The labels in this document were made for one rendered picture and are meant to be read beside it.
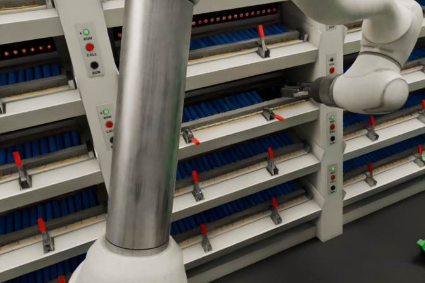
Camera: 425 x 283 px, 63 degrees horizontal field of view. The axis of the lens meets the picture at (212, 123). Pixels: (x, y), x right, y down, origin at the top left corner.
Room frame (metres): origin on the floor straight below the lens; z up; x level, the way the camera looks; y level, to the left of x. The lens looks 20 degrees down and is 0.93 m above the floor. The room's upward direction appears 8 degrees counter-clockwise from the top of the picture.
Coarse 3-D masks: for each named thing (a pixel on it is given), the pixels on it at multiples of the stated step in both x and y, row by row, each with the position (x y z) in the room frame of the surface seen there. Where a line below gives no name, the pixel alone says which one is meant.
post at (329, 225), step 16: (288, 0) 1.19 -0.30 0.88; (304, 16) 1.11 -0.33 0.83; (336, 32) 1.08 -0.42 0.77; (320, 48) 1.05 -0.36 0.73; (336, 48) 1.08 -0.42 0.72; (304, 64) 1.12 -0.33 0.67; (320, 64) 1.05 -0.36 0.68; (320, 112) 1.05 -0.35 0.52; (288, 128) 1.23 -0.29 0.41; (304, 128) 1.14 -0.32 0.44; (320, 128) 1.05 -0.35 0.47; (320, 144) 1.06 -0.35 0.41; (336, 144) 1.08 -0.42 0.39; (336, 160) 1.08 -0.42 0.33; (320, 176) 1.06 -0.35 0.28; (320, 192) 1.06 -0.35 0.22; (336, 192) 1.08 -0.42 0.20; (336, 208) 1.08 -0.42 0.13; (320, 224) 1.07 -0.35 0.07; (336, 224) 1.08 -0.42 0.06
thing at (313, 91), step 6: (318, 78) 0.91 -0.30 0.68; (312, 84) 0.91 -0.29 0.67; (318, 84) 0.89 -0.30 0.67; (306, 90) 0.92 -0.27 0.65; (312, 90) 0.90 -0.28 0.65; (318, 90) 0.88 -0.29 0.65; (306, 96) 0.92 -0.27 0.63; (312, 96) 0.90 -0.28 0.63; (318, 96) 0.88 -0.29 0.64; (318, 102) 0.90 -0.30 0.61
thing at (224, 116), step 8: (256, 104) 1.04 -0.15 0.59; (264, 104) 1.04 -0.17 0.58; (272, 104) 1.04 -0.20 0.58; (280, 104) 1.06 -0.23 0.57; (296, 104) 1.06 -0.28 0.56; (224, 112) 1.00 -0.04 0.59; (232, 112) 1.00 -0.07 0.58; (240, 112) 1.00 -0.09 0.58; (248, 112) 1.02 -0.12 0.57; (256, 112) 1.02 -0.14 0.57; (200, 120) 0.97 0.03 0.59; (208, 120) 0.97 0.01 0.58; (216, 120) 0.98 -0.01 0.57; (224, 120) 0.99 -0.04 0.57; (192, 128) 0.95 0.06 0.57; (208, 128) 0.95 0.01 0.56
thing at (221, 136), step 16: (240, 80) 1.14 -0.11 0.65; (256, 80) 1.17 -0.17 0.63; (288, 80) 1.21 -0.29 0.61; (304, 80) 1.12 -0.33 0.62; (288, 112) 1.03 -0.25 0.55; (304, 112) 1.03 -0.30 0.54; (224, 128) 0.97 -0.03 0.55; (240, 128) 0.96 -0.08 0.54; (256, 128) 0.98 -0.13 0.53; (272, 128) 1.00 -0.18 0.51; (192, 144) 0.90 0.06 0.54; (208, 144) 0.92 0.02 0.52; (224, 144) 0.95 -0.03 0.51
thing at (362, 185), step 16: (400, 144) 1.34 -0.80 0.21; (416, 144) 1.34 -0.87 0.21; (352, 160) 1.26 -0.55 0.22; (368, 160) 1.26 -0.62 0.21; (384, 160) 1.24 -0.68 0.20; (400, 160) 1.27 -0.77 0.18; (416, 160) 1.26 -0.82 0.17; (352, 176) 1.18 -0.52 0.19; (368, 176) 1.16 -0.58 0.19; (384, 176) 1.19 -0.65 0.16; (400, 176) 1.19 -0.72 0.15; (416, 176) 1.24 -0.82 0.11; (352, 192) 1.12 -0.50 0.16; (368, 192) 1.13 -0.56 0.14
